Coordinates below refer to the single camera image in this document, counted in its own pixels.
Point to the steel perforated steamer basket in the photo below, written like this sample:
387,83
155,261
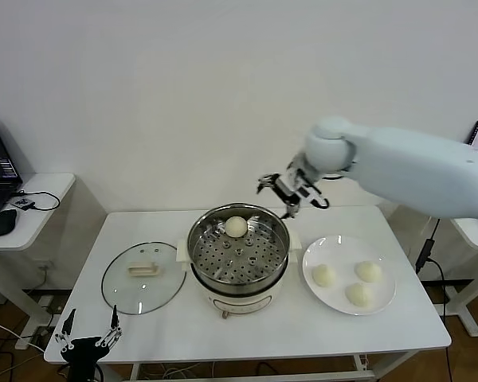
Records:
239,258

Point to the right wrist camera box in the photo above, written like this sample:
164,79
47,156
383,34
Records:
314,197

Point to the black computer mouse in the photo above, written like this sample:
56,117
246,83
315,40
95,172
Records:
2,223

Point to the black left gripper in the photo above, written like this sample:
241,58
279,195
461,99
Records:
81,358

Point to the white round plate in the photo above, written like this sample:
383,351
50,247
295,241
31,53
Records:
334,254

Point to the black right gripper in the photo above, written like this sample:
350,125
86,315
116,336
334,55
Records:
291,189

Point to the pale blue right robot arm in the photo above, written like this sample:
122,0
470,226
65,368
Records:
402,167

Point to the white steamed baozi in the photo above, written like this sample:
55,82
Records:
236,227
368,271
359,295
323,275

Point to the white side desk with mouse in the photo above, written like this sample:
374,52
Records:
32,231

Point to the cream electric cooker base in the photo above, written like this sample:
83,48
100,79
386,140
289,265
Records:
243,298

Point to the white table frame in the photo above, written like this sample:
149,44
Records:
263,377

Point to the small black usb hub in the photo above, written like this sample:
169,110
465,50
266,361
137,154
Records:
23,203

